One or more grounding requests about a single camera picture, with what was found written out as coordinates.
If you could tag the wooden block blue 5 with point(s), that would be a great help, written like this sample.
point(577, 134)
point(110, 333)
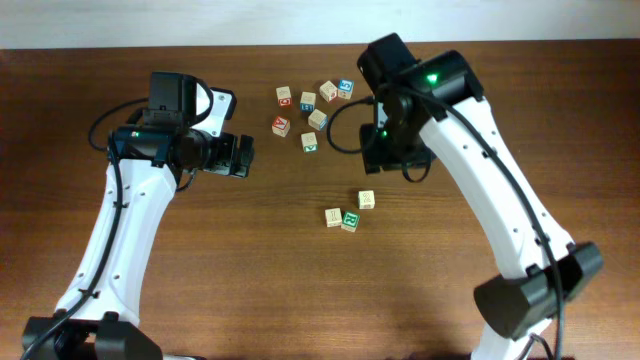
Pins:
point(345, 89)

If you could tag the wooden block red Q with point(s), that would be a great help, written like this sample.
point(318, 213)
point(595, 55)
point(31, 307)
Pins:
point(284, 96)

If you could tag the wooden block green V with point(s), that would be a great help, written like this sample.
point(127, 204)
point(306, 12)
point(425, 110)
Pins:
point(309, 142)

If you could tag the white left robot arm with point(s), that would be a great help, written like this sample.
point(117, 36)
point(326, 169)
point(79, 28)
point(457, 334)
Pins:
point(174, 132)

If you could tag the wooden block blue side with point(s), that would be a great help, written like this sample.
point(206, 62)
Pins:
point(317, 119)

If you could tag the wooden block red A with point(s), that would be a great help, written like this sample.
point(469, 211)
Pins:
point(281, 126)

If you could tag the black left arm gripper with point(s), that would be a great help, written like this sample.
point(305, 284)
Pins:
point(222, 162)

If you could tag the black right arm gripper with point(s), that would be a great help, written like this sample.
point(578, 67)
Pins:
point(382, 163)

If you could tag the wooden block red circle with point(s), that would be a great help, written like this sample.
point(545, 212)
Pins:
point(328, 91)

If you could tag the wooden block number 2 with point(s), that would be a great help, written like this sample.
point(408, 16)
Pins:
point(366, 199)

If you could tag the wooden block blue H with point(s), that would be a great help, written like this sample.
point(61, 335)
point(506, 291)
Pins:
point(307, 101)

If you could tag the wooden block letter I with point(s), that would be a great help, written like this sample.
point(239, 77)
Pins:
point(333, 217)

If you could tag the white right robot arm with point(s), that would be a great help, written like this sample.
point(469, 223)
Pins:
point(436, 111)

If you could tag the wooden block green R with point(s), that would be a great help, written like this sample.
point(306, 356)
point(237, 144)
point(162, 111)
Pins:
point(350, 221)

